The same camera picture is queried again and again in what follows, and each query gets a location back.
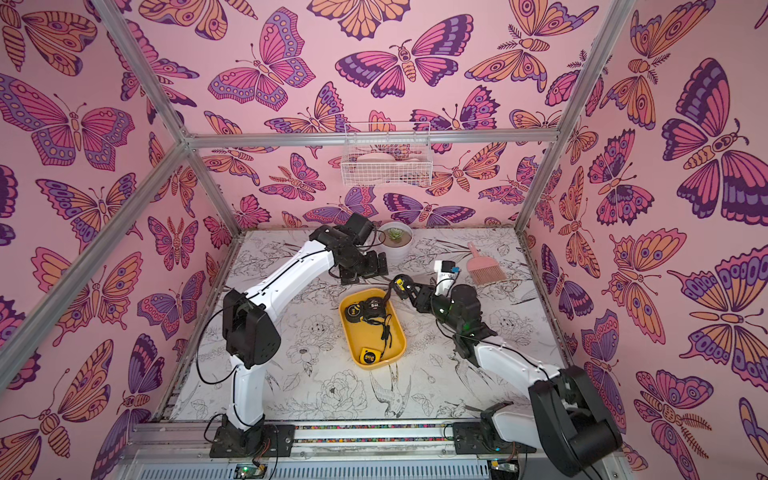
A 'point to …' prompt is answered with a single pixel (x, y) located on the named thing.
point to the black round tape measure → (369, 308)
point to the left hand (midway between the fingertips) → (382, 274)
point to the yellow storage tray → (374, 335)
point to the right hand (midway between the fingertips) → (401, 287)
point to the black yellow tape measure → (401, 285)
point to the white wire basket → (387, 154)
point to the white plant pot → (397, 238)
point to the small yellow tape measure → (370, 356)
